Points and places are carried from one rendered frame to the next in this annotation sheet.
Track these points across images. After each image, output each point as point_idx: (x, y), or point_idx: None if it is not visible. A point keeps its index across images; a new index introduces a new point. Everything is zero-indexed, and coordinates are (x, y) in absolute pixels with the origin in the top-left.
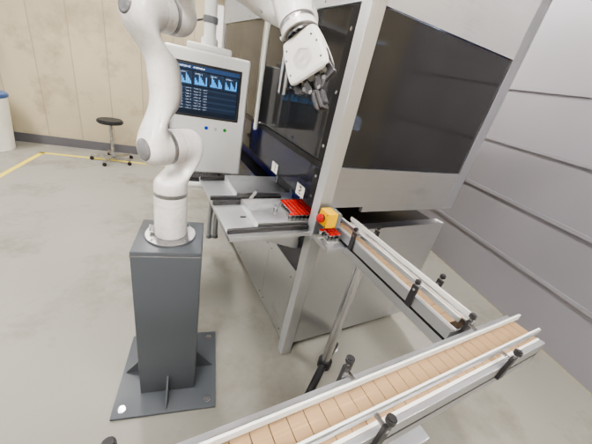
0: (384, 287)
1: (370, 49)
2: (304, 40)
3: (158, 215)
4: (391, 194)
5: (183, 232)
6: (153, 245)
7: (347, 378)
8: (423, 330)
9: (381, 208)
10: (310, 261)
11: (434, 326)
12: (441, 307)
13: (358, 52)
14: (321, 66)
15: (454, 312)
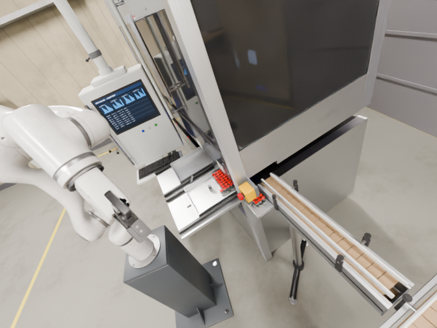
0: (315, 246)
1: (201, 51)
2: (83, 195)
3: (126, 252)
4: (300, 135)
5: (149, 249)
6: (136, 268)
7: None
8: (360, 293)
9: (296, 149)
10: (253, 213)
11: (369, 296)
12: (371, 280)
13: (191, 63)
14: (110, 220)
15: (385, 289)
